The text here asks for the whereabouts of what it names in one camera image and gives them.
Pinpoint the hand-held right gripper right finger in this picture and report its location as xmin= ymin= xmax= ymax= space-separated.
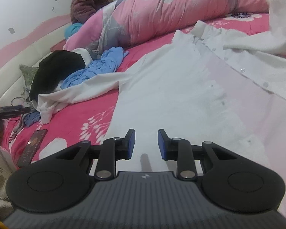
xmin=157 ymin=129 xmax=241 ymax=181

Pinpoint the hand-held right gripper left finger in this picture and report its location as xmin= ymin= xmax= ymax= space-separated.
xmin=55 ymin=129 xmax=136 ymax=181

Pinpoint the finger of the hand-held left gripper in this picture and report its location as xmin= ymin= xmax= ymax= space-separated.
xmin=0 ymin=105 xmax=31 ymax=120

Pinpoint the white button shirt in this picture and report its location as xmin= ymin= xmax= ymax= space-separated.
xmin=37 ymin=0 xmax=286 ymax=229

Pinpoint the grey garment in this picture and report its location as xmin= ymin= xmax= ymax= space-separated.
xmin=13 ymin=95 xmax=36 ymax=134

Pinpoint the green patterned cushion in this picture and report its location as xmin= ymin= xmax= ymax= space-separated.
xmin=19 ymin=64 xmax=40 ymax=93

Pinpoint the black smartphone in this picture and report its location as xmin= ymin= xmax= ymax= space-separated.
xmin=17 ymin=129 xmax=48 ymax=168

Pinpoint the pink white headboard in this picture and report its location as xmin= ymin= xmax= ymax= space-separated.
xmin=0 ymin=14 xmax=73 ymax=108

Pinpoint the pink floral bed blanket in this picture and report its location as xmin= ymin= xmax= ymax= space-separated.
xmin=1 ymin=13 xmax=272 ymax=170

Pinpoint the black garment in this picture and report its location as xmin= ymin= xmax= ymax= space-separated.
xmin=29 ymin=50 xmax=86 ymax=101

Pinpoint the pink pillow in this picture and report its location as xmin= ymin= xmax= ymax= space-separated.
xmin=50 ymin=40 xmax=68 ymax=52

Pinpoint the light blue garment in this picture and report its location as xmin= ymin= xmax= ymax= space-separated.
xmin=61 ymin=46 xmax=129 ymax=90

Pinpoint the person's fleece-lined jacket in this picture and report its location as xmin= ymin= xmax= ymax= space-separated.
xmin=0 ymin=194 xmax=15 ymax=222

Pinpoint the teal blue cloth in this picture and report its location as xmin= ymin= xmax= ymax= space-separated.
xmin=64 ymin=23 xmax=83 ymax=40

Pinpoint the pink grey floral duvet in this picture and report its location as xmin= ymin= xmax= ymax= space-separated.
xmin=65 ymin=0 xmax=270 ymax=53

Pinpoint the thin black cable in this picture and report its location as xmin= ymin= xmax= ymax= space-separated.
xmin=11 ymin=97 xmax=31 ymax=107

